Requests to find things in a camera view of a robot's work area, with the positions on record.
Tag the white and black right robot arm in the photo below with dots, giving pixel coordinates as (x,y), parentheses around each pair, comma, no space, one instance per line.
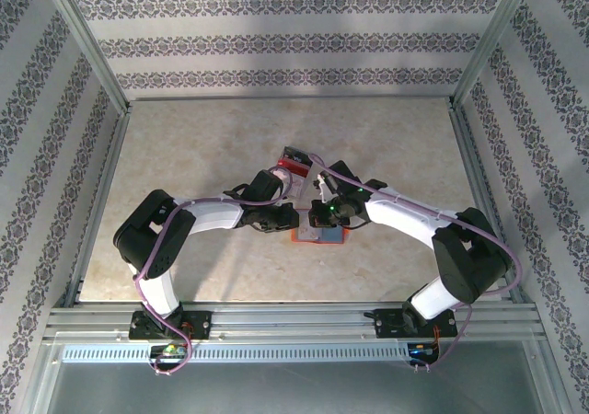
(400,211)

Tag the grey metal sheet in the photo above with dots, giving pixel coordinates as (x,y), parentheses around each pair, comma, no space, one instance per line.
(294,386)

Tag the clear plastic packet red label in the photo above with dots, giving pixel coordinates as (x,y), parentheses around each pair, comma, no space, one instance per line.
(299,158)

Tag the aluminium table side rail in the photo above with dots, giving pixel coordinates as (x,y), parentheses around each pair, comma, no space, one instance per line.
(102,193)
(481,179)

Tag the small circuit board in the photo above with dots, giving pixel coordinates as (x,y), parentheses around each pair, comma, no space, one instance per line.
(423,352)
(170,352)

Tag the white card pink pattern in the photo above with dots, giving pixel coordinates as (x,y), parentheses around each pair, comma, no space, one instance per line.
(306,235)

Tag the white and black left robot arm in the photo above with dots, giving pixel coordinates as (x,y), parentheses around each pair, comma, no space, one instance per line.
(216,214)

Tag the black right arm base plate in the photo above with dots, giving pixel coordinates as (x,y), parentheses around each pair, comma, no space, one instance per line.
(386,324)

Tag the aluminium table end rail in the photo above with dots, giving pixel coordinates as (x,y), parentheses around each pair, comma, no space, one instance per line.
(290,98)

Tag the orange card holder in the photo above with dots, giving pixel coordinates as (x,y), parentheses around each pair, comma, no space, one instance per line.
(322,243)

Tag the aluminium mounting rail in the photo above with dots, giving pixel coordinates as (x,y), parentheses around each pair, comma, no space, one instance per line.
(294,322)

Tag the aluminium frame post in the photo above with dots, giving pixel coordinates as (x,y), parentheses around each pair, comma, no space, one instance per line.
(87,41)
(497,37)

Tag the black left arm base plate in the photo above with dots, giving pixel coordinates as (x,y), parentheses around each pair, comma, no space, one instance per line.
(198,324)

